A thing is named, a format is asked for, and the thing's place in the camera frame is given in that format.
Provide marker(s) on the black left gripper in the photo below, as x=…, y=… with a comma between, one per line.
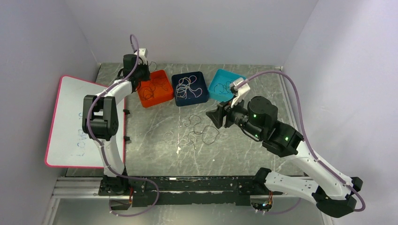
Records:
x=146, y=67

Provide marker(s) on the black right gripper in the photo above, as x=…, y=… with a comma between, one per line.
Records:
x=217, y=116

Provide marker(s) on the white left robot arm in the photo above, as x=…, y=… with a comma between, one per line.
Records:
x=100, y=121

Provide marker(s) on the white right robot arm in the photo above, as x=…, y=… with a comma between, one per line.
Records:
x=333, y=193

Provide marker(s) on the orange plastic bin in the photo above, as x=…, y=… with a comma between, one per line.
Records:
x=155, y=91

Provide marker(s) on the teal plastic bin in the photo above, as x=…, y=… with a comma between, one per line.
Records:
x=219, y=88

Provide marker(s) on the dark blue plastic bin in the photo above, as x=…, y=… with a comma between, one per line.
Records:
x=189, y=88

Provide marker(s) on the pink framed whiteboard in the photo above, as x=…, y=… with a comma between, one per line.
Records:
x=68, y=145

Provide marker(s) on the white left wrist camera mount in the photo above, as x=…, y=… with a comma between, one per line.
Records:
x=143, y=52

